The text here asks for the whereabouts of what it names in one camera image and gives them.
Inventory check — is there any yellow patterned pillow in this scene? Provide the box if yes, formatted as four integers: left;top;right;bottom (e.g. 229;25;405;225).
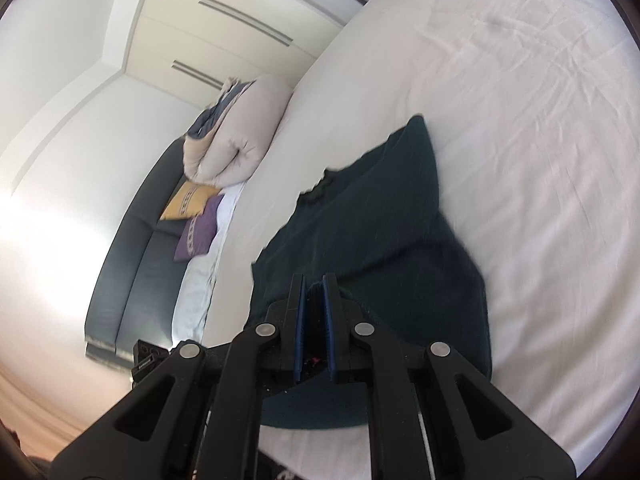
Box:
160;181;221;222

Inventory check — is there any dark grey padded headboard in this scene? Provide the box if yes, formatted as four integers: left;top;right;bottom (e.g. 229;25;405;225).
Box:
84;137;188;361

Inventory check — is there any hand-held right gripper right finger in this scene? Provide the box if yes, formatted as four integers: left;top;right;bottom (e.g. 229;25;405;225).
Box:
322;273;577;480

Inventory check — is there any short dark wardrobe handle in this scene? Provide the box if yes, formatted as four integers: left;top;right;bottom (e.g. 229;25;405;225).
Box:
171;59;222;87

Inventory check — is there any purple patterned pillow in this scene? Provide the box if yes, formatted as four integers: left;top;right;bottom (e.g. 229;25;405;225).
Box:
174;195;225;262

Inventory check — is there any bed with white sheet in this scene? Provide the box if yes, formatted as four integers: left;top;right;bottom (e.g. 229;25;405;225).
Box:
170;0;640;480

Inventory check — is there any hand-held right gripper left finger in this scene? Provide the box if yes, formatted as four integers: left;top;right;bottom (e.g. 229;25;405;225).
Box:
49;274;308;480

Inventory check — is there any white pillow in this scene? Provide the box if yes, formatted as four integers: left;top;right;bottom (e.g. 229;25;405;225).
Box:
171;254;219;342
206;182;247;257

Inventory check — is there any long dark wardrobe handle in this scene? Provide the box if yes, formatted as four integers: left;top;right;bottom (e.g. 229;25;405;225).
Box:
198;0;294;45

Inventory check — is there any cream wardrobe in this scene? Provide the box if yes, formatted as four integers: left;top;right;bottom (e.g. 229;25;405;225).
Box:
122;0;372;112

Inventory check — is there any folded beige duvet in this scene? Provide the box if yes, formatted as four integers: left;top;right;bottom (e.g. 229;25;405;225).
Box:
182;75;294;186

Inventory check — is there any dark green sweater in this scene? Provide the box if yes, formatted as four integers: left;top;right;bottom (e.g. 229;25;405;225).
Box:
250;115;493;431

